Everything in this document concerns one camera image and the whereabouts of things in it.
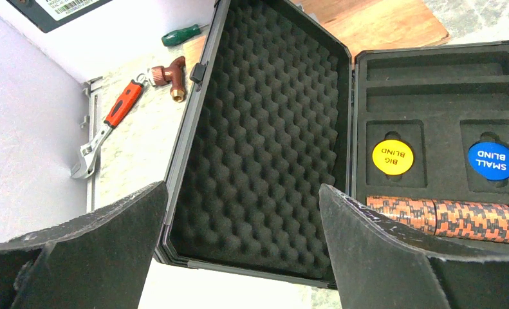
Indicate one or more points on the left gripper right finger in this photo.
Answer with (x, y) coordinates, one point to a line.
(380, 263)

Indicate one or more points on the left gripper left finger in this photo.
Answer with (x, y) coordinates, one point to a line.
(97, 260)

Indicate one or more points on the orange big blind button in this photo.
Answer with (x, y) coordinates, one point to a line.
(392, 157)

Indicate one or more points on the blue dealer button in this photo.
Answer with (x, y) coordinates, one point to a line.
(490, 160)

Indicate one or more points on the black foam-lined poker case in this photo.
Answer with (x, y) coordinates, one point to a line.
(257, 142)

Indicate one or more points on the wooden board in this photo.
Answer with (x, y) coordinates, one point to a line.
(274, 32)

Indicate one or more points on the brown wooden-handled brass tool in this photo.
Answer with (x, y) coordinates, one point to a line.
(173, 75)

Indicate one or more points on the green-handled screwdriver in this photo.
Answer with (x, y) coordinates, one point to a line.
(179, 36)

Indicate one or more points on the grey rack network switch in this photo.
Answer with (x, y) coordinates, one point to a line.
(48, 15)

